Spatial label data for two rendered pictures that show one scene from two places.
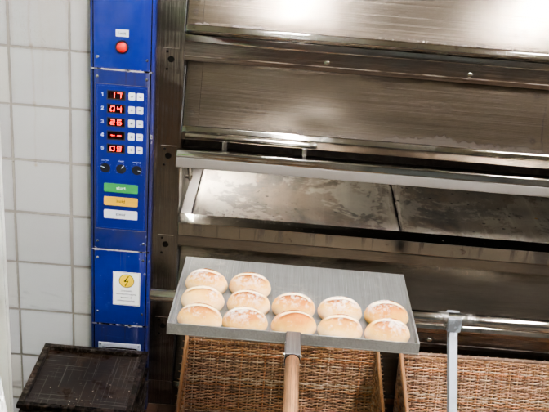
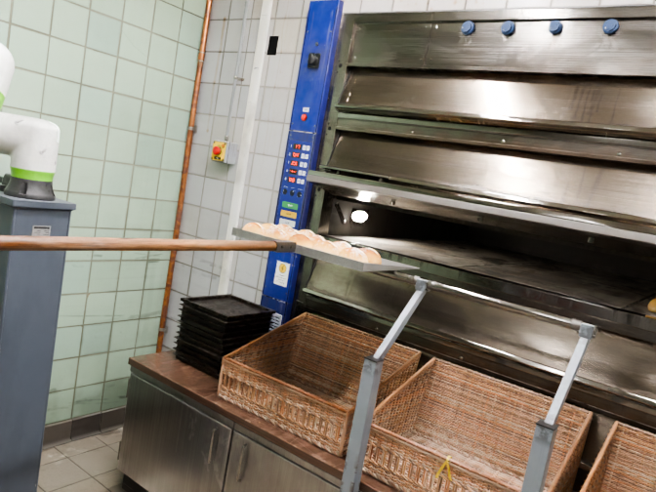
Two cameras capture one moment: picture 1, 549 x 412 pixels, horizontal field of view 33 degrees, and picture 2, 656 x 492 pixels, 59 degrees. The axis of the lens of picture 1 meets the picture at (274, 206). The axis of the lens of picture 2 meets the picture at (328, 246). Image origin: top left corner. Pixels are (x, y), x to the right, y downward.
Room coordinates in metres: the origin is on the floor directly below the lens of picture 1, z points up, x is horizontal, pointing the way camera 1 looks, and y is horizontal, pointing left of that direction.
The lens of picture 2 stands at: (0.32, -1.21, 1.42)
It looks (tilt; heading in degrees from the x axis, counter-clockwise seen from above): 7 degrees down; 36
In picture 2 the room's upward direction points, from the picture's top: 10 degrees clockwise
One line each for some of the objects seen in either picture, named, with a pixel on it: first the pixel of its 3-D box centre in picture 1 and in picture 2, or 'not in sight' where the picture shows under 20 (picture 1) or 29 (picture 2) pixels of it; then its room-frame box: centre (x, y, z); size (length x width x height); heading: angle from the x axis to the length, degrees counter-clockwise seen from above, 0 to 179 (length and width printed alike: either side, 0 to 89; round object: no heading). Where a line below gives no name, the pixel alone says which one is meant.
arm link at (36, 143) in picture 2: not in sight; (31, 147); (1.25, 0.66, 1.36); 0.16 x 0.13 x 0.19; 133
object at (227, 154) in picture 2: not in sight; (224, 151); (2.25, 0.86, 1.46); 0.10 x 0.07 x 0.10; 90
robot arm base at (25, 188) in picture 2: not in sight; (21, 184); (1.26, 0.70, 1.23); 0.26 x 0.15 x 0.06; 91
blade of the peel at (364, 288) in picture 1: (294, 297); (325, 247); (1.92, -0.06, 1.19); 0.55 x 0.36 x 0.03; 90
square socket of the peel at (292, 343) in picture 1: (292, 348); (282, 246); (1.69, -0.06, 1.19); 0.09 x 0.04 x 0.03; 0
